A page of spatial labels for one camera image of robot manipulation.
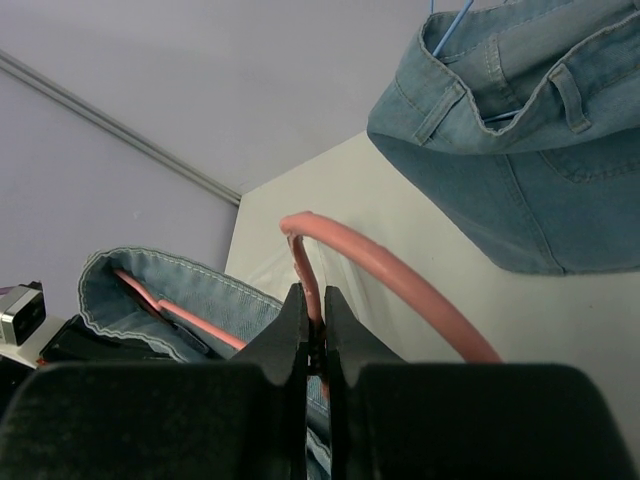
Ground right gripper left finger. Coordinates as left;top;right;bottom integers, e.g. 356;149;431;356
1;285;309;479

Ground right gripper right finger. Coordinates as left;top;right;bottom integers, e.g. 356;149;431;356
325;287;638;479

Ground pink wire hanger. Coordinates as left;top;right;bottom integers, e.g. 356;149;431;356
113;212;504;401

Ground denim skirt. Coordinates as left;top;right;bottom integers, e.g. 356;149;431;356
77;245;334;480
366;0;639;276

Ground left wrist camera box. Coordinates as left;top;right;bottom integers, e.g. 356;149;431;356
1;281;46;355

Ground blue wire hanger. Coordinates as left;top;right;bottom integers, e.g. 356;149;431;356
429;0;519;124

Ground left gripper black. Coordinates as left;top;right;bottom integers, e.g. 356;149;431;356
37;315;171;367

